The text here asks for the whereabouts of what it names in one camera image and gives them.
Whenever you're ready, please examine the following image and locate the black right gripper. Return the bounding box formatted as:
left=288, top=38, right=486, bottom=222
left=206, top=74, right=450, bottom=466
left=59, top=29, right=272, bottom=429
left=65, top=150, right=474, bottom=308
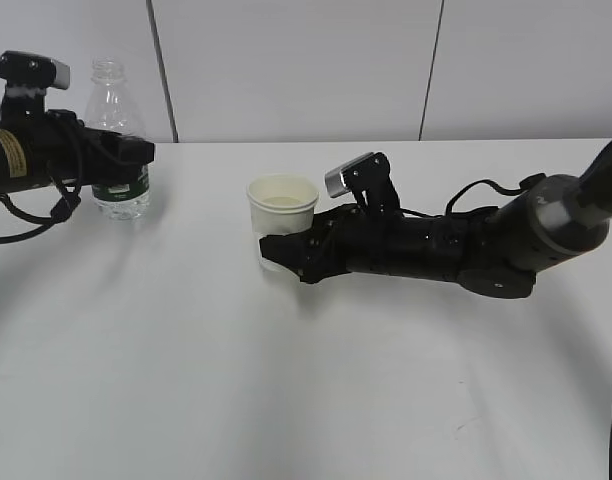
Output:
left=258, top=204, right=401, bottom=284

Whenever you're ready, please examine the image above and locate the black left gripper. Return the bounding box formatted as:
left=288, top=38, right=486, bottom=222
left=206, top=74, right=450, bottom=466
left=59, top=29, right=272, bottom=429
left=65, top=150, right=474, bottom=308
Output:
left=0, top=87, right=155, bottom=188

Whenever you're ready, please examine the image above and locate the white paper cup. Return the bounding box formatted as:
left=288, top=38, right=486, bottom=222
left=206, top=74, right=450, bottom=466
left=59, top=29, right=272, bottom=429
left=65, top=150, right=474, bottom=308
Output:
left=247, top=174, right=319, bottom=272

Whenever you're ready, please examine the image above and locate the clear green-label water bottle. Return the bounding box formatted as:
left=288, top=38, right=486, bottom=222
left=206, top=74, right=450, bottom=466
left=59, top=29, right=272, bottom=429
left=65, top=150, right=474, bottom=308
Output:
left=84, top=57, right=151, bottom=222

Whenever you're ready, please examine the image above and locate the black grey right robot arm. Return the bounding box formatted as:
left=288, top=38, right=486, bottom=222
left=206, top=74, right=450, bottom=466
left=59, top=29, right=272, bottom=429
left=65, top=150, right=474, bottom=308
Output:
left=258, top=140, right=612, bottom=299

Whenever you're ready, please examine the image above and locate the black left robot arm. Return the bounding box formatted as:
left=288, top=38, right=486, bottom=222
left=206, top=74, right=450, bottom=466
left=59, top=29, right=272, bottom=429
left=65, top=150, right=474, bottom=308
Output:
left=0, top=86, right=155, bottom=194

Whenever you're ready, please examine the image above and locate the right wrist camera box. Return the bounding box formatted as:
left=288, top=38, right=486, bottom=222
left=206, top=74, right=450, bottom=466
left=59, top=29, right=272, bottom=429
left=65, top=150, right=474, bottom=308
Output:
left=324, top=152, right=401, bottom=215

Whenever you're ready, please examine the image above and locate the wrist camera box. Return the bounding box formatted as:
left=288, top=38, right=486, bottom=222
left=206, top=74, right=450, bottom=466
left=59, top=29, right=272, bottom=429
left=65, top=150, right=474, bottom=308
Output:
left=324, top=152, right=401, bottom=215
left=0, top=50, right=71, bottom=90

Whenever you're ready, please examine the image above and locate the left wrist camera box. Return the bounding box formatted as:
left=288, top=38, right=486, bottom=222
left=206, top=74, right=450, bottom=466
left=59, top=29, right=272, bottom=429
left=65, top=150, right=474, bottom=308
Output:
left=0, top=50, right=71, bottom=90

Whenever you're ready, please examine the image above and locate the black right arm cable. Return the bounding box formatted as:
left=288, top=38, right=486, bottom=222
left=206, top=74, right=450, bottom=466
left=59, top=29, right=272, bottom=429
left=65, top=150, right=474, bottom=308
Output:
left=400, top=173, right=548, bottom=219

